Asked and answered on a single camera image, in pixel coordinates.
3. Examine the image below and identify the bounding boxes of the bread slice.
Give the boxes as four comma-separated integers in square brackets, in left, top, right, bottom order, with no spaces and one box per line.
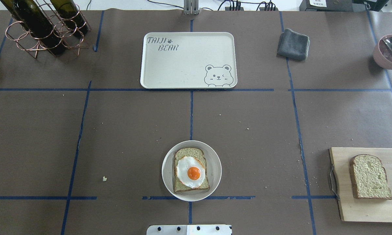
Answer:
[173,147,210,193]
[350,154,392,200]

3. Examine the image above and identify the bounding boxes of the white round plate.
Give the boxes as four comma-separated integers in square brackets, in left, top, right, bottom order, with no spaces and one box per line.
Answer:
[161,140,222,202]

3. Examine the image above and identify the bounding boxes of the fried egg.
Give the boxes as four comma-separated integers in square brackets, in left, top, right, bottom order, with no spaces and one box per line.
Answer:
[175,156,205,189]

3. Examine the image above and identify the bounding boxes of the cream bear serving tray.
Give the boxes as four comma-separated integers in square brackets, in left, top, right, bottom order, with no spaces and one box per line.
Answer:
[140,32,238,89]

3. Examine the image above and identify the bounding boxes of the grey folded cloth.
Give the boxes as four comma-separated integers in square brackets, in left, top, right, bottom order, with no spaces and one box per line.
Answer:
[277,28,310,61]

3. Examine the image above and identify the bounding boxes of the green wine bottle middle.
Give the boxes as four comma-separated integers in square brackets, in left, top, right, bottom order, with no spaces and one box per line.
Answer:
[51,0,88,38]

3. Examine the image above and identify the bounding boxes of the green wine bottle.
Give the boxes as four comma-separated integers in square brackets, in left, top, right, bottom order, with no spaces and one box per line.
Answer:
[0,0,66,55]
[51,0,88,38]

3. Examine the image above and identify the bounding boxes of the wooden cutting board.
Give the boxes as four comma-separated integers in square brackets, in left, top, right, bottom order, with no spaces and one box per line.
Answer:
[330,147,392,223]

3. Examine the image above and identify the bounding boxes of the green wine bottle left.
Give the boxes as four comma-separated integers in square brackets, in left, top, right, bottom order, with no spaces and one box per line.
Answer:
[0,0,66,55]

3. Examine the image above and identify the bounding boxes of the pink bowl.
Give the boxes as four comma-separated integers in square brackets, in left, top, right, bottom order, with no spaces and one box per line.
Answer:
[373,34,392,70]

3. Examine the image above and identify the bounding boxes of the aluminium frame post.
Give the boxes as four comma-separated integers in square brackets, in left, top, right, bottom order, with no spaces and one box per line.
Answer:
[183,0,200,15]

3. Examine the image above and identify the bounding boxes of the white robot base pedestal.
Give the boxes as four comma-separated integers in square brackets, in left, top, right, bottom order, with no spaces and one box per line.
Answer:
[146,224,233,235]

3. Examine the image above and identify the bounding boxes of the copper wire bottle rack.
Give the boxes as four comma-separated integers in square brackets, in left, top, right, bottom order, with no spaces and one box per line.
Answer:
[5,0,90,58]

